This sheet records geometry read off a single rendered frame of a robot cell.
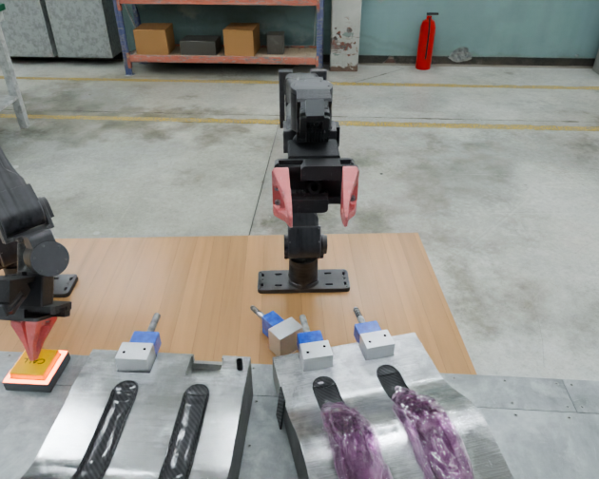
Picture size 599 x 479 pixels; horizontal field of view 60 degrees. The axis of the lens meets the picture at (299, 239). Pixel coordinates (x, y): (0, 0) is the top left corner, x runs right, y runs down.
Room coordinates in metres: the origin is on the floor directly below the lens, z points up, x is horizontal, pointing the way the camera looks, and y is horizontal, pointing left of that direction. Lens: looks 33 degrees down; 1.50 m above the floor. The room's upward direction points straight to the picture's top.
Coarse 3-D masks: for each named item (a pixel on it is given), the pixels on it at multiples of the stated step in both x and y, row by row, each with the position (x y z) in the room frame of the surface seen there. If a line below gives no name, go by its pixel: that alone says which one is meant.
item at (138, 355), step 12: (156, 324) 0.66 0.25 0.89; (132, 336) 0.62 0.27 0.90; (144, 336) 0.62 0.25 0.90; (156, 336) 0.62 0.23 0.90; (120, 348) 0.58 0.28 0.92; (132, 348) 0.58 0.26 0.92; (144, 348) 0.58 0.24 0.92; (156, 348) 0.61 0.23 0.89; (120, 360) 0.56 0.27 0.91; (132, 360) 0.56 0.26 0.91; (144, 360) 0.56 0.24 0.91; (132, 372) 0.56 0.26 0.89; (144, 372) 0.56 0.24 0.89
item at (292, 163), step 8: (280, 160) 0.60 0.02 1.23; (288, 160) 0.60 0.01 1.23; (296, 160) 0.60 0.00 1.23; (344, 160) 0.60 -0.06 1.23; (352, 160) 0.60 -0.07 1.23; (288, 168) 0.59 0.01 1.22; (296, 168) 0.59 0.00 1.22; (296, 176) 0.60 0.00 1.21; (296, 184) 0.60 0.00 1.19; (304, 184) 0.60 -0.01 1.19; (312, 184) 0.59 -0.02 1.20; (320, 184) 0.59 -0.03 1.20; (328, 184) 0.60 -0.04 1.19; (336, 184) 0.60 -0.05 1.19; (312, 192) 0.59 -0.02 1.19; (328, 192) 0.60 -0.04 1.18; (336, 192) 0.60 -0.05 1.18; (328, 200) 0.60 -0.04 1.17; (336, 200) 0.60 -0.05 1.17
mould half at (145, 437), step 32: (96, 352) 0.60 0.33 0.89; (96, 384) 0.53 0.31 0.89; (160, 384) 0.53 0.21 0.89; (192, 384) 0.53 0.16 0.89; (224, 384) 0.53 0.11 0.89; (64, 416) 0.48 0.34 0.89; (96, 416) 0.48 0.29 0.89; (128, 416) 0.48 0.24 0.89; (160, 416) 0.48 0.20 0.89; (224, 416) 0.48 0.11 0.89; (64, 448) 0.43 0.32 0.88; (128, 448) 0.43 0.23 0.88; (160, 448) 0.43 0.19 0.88; (224, 448) 0.43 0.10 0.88
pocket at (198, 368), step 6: (192, 360) 0.59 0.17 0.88; (198, 360) 0.60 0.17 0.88; (222, 360) 0.59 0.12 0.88; (192, 366) 0.59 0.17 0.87; (198, 366) 0.59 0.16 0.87; (204, 366) 0.59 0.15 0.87; (210, 366) 0.59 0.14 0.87; (216, 366) 0.59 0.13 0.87; (186, 372) 0.56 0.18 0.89; (192, 372) 0.58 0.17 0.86; (198, 372) 0.58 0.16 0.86; (204, 372) 0.58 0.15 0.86; (210, 372) 0.58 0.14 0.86; (216, 372) 0.58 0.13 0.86
